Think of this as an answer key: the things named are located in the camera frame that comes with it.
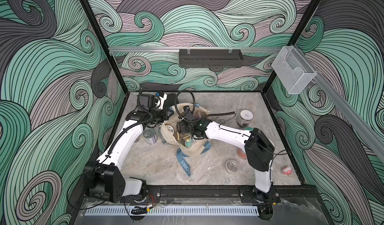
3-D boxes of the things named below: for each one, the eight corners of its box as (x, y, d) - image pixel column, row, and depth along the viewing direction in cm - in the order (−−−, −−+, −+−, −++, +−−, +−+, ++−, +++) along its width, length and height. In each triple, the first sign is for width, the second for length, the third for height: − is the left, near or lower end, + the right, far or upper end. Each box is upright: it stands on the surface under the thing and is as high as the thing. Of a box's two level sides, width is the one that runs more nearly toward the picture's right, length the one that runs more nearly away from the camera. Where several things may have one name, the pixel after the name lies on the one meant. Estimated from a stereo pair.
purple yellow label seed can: (144, 144, 93) (141, 138, 87) (146, 133, 98) (144, 127, 92) (156, 144, 93) (154, 138, 87) (158, 133, 98) (156, 127, 92)
